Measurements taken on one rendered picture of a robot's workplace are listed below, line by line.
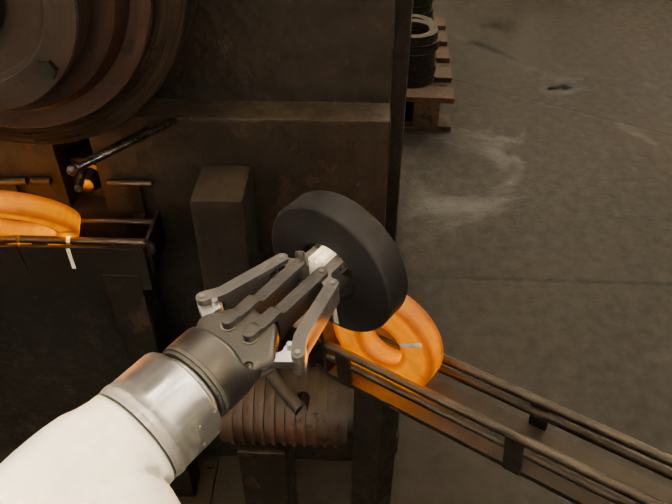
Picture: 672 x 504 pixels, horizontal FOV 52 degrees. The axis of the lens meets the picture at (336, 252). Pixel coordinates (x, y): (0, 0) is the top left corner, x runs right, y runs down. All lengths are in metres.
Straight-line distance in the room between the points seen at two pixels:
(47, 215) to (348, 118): 0.45
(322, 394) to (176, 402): 0.54
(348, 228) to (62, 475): 0.31
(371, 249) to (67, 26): 0.41
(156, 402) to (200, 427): 0.04
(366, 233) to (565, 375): 1.29
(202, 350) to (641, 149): 2.42
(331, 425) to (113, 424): 0.58
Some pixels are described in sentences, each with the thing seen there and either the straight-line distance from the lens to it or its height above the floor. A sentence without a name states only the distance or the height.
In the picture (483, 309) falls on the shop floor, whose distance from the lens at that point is 1.97.
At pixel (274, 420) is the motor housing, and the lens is 1.07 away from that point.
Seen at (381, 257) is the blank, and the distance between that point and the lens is 0.63.
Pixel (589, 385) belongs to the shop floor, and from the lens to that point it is 1.86.
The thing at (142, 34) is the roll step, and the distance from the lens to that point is 0.86.
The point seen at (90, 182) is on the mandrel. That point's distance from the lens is 1.16.
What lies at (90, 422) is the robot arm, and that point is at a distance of 0.53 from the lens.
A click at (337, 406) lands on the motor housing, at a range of 1.05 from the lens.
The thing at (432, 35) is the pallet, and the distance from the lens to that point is 2.68.
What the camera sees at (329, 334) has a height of 0.68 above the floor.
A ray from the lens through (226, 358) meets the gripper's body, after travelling 0.56.
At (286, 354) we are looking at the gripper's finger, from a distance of 0.59.
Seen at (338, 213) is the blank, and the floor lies 0.98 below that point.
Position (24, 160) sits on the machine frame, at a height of 0.79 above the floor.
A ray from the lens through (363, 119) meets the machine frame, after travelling 1.01.
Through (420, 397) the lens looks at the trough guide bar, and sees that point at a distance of 0.88.
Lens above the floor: 1.36
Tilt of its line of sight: 40 degrees down
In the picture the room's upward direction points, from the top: straight up
